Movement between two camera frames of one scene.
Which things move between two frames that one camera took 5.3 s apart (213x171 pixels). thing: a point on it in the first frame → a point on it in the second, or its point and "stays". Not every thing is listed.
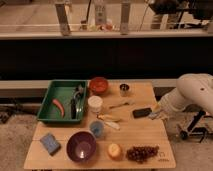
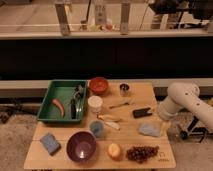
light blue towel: x=153 y=115 → x=152 y=128
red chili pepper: x=60 y=105 stays
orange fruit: x=114 y=151 stays
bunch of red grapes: x=141 y=153 stays
